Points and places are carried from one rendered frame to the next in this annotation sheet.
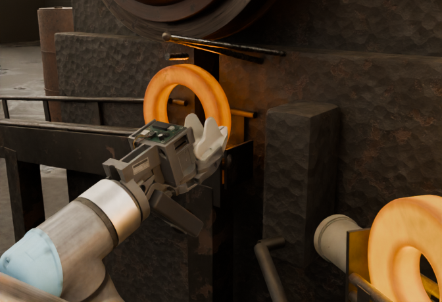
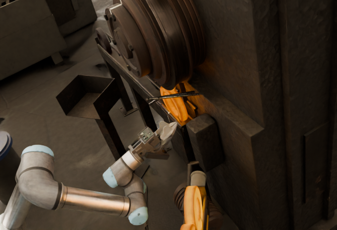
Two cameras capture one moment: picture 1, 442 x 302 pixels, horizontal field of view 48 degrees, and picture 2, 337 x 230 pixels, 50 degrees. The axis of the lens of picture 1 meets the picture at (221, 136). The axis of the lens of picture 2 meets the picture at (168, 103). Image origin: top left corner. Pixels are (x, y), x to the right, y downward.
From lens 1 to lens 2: 1.01 m
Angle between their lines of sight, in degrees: 38
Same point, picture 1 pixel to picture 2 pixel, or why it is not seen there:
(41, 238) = (110, 172)
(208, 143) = (165, 134)
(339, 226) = (194, 177)
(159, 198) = (147, 155)
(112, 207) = (129, 163)
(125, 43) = not seen: hidden behind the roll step
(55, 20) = not seen: outside the picture
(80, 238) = (120, 172)
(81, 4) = not seen: hidden behind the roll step
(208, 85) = (175, 100)
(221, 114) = (181, 110)
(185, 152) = (155, 140)
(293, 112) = (191, 129)
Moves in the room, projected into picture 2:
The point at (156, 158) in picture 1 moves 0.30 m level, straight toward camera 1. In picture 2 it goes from (144, 145) to (116, 211)
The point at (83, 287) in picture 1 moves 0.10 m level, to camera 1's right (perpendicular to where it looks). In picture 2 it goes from (124, 183) to (145, 187)
